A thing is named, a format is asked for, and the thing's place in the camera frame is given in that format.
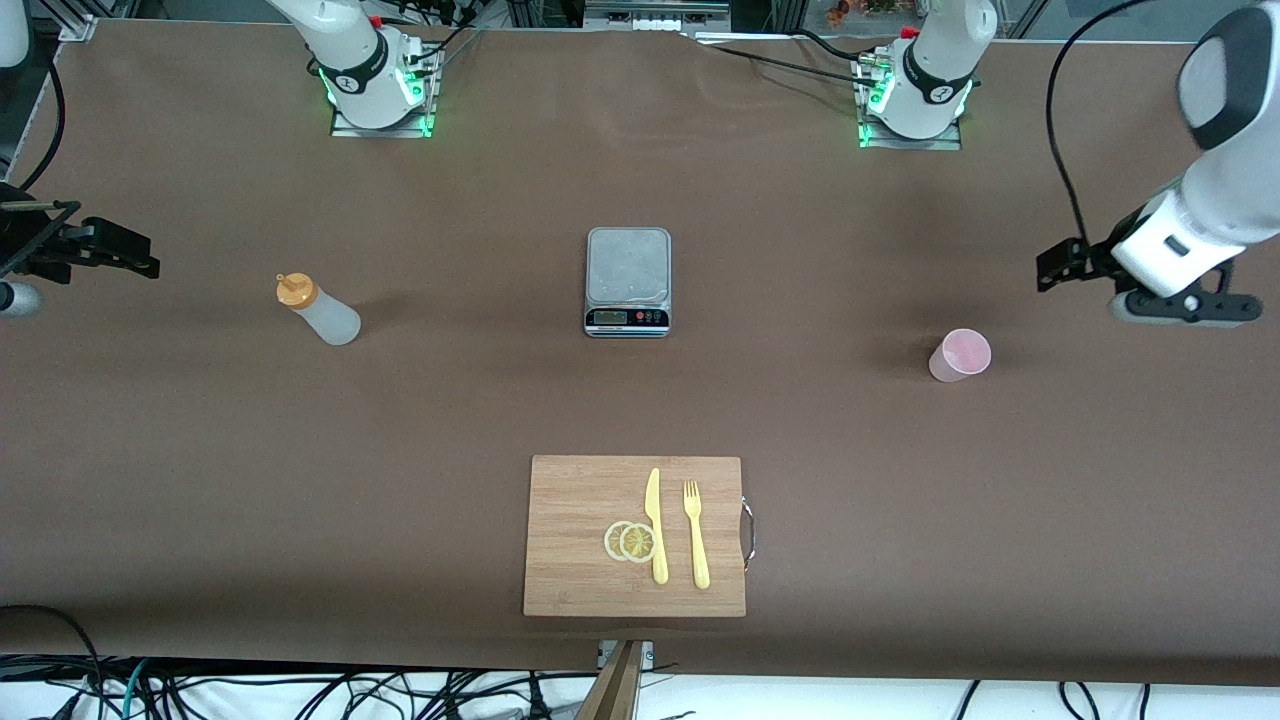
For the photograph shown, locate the silver digital kitchen scale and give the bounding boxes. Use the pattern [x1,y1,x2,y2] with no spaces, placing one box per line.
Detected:
[584,227,672,339]

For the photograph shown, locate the translucent sauce bottle orange cap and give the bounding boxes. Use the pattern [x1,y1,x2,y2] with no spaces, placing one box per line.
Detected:
[276,272,362,347]

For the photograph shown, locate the orange decorative object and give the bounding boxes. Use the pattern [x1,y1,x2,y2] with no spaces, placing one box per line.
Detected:
[825,0,901,26]

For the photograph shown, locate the wooden cutting board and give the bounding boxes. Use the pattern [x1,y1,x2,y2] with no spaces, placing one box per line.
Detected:
[523,455,747,618]

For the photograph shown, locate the pink plastic cup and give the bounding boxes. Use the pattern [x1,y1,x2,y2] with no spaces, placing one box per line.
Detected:
[928,328,993,384]

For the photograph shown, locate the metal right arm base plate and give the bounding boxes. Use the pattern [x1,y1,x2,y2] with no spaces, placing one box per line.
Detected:
[330,45,438,139]

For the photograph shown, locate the yellow plastic knife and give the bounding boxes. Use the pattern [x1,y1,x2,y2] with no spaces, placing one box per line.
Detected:
[645,467,670,586]

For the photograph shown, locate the wooden post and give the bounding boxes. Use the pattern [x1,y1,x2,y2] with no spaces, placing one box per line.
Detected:
[578,640,643,720]

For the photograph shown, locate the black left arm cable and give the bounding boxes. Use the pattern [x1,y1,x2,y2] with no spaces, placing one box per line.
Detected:
[1045,0,1151,246]

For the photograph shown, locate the black table cable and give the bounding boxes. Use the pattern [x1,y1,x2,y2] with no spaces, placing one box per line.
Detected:
[395,0,491,76]
[795,28,881,63]
[690,33,886,89]

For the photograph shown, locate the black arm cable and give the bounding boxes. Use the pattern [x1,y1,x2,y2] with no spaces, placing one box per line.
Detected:
[15,55,69,193]
[1045,0,1151,246]

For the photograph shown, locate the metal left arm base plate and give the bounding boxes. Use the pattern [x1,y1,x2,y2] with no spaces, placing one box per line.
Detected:
[858,55,963,151]

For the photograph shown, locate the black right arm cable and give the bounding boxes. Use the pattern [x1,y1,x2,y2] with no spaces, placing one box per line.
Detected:
[15,55,69,193]

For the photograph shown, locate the yellow plastic fork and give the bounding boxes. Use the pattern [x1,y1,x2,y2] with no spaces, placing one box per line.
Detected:
[683,480,711,590]

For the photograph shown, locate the teal floor cable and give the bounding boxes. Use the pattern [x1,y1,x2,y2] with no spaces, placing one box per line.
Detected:
[118,658,153,720]

